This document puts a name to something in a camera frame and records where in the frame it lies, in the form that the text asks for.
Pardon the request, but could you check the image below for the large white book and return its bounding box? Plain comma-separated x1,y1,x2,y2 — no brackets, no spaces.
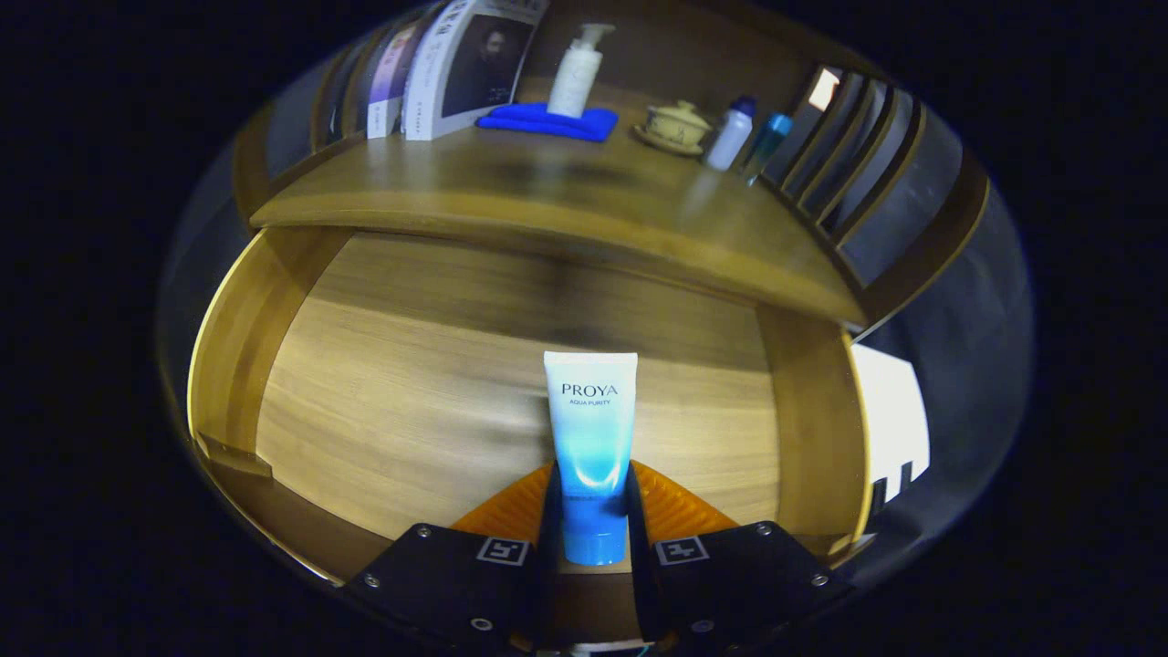
401,0,551,142

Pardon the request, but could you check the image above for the white bottle with blue cap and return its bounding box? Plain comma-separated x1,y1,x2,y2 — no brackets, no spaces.
704,96,757,172

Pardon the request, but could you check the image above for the blue and white tube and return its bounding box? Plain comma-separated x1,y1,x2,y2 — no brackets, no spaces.
543,351,640,567

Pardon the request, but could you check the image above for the wooden countertop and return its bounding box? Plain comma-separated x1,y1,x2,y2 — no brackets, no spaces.
248,78,868,328

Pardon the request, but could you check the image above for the folded blue cloth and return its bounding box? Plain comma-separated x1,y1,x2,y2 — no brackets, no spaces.
475,102,620,143

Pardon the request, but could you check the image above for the slim blue bottle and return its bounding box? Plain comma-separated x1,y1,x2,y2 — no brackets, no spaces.
741,112,794,183

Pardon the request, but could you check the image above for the brown wooden cabinet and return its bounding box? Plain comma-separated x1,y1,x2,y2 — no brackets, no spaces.
228,0,991,339

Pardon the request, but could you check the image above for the white pump bottle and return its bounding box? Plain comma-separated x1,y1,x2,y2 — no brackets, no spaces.
546,23,617,120

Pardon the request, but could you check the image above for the wooden drawer with black knob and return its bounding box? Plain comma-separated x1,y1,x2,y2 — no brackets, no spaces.
185,224,875,640

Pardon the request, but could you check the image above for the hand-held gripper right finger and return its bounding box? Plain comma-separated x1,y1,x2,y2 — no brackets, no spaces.
623,459,859,653

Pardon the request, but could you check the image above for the yellow lidded tea cup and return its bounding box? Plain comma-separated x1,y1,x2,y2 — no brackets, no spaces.
634,100,714,157

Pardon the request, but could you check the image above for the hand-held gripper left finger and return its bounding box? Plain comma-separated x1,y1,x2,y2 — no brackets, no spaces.
339,461,562,653

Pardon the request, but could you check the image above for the purple book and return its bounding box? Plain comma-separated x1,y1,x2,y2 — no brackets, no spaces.
367,23,421,140

